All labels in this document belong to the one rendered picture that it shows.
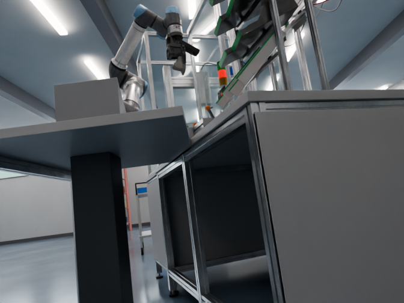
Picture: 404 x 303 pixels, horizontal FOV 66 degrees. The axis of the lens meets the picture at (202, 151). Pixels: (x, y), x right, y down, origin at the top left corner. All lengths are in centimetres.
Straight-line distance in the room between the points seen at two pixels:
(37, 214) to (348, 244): 1312
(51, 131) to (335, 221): 81
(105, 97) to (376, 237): 104
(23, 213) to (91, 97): 1274
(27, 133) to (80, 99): 39
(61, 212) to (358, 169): 1268
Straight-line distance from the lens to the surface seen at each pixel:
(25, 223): 1390
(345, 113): 101
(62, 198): 1327
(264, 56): 125
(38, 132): 97
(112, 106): 127
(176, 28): 167
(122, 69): 188
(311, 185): 88
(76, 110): 131
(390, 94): 116
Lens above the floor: 58
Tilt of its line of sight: 9 degrees up
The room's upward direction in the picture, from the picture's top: 8 degrees counter-clockwise
